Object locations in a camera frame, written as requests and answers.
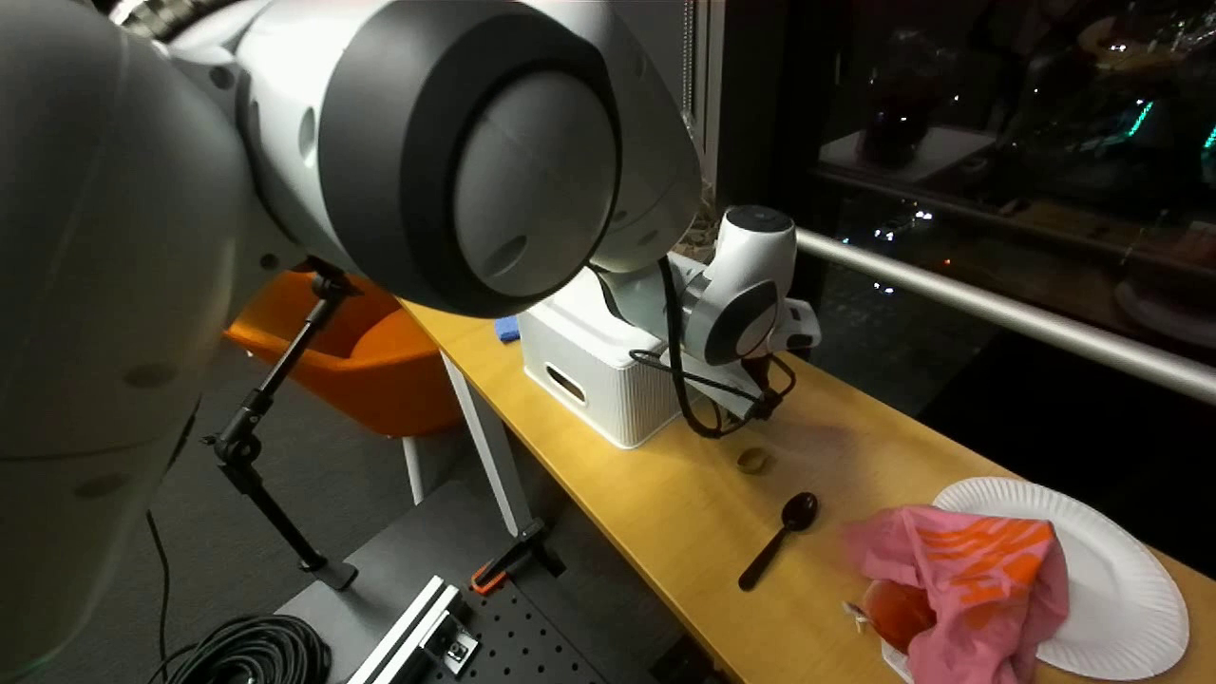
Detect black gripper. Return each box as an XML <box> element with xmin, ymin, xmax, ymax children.
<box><xmin>738</xmin><ymin>347</ymin><xmax>805</xmax><ymax>429</ymax></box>

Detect black plastic spoon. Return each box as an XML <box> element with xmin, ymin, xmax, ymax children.
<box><xmin>735</xmin><ymin>490</ymin><xmax>825</xmax><ymax>595</ymax></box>

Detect white plastic storage box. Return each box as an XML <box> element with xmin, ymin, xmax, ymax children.
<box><xmin>522</xmin><ymin>261</ymin><xmax>754</xmax><ymax>451</ymax></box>

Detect orange bowl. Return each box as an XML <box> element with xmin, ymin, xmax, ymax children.
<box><xmin>862</xmin><ymin>579</ymin><xmax>939</xmax><ymax>657</ymax></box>

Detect grey metal handrail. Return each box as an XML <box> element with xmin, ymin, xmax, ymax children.
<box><xmin>794</xmin><ymin>225</ymin><xmax>1216</xmax><ymax>406</ymax></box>

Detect pink cloth with orange print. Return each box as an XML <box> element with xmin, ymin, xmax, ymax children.
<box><xmin>838</xmin><ymin>503</ymin><xmax>1075</xmax><ymax>684</ymax></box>

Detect white table leg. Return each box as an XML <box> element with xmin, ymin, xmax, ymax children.
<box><xmin>433</xmin><ymin>348</ymin><xmax>543</xmax><ymax>543</ymax></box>

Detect orange and black clamp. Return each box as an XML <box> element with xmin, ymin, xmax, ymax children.
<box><xmin>468</xmin><ymin>523</ymin><xmax>566</xmax><ymax>599</ymax></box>

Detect black perforated breadboard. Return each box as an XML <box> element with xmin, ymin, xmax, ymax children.
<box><xmin>429</xmin><ymin>593</ymin><xmax>611</xmax><ymax>684</ymax></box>

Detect white paper plate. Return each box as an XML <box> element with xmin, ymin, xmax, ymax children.
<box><xmin>932</xmin><ymin>473</ymin><xmax>1195</xmax><ymax>684</ymax></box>

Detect orange chair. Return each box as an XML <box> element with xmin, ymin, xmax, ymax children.
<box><xmin>224</xmin><ymin>268</ymin><xmax>468</xmax><ymax>510</ymax></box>

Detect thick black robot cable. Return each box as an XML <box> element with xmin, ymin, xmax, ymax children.
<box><xmin>629</xmin><ymin>258</ymin><xmax>797</xmax><ymax>439</ymax></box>

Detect silver metal bracket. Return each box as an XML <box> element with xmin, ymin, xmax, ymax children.
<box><xmin>424</xmin><ymin>622</ymin><xmax>488</xmax><ymax>676</ymax></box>

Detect aluminium rail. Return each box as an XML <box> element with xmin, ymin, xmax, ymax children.
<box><xmin>344</xmin><ymin>568</ymin><xmax>468</xmax><ymax>684</ymax></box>

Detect black camera stand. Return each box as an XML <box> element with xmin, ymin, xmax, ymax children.
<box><xmin>205</xmin><ymin>258</ymin><xmax>363</xmax><ymax>593</ymax></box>

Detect coiled black cable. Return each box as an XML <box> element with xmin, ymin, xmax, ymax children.
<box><xmin>146</xmin><ymin>613</ymin><xmax>335</xmax><ymax>684</ymax></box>

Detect thin black hanging cable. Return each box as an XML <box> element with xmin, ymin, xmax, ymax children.
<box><xmin>139</xmin><ymin>504</ymin><xmax>183</xmax><ymax>680</ymax></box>

